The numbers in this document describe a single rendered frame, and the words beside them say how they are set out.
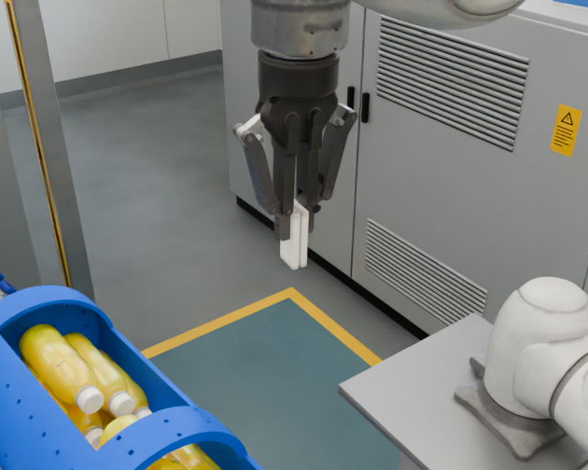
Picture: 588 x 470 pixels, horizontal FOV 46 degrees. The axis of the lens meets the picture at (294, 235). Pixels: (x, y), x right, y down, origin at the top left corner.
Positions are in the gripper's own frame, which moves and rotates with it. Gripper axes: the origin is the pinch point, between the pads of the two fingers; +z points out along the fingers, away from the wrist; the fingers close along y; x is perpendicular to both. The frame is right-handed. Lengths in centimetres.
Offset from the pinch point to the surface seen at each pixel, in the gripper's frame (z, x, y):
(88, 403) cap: 41, 28, -20
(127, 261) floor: 160, 236, 40
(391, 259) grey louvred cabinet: 123, 132, 125
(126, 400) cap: 44, 29, -14
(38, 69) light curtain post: 15, 113, -5
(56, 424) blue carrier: 35.4, 20.4, -25.8
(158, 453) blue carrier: 33.2, 7.1, -15.6
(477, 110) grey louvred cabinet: 45, 101, 127
